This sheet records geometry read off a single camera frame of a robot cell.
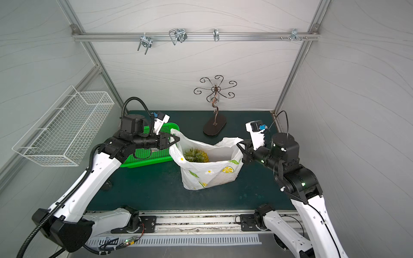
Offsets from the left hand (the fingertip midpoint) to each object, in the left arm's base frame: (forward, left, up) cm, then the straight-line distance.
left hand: (178, 139), depth 67 cm
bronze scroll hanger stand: (+31, -17, -29) cm, 46 cm away
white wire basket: (+2, +50, +1) cm, 50 cm away
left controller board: (-34, +21, -30) cm, 50 cm away
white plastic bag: (-10, -11, -6) cm, 15 cm away
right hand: (-4, -24, +6) cm, 25 cm away
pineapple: (-2, -7, -9) cm, 12 cm away
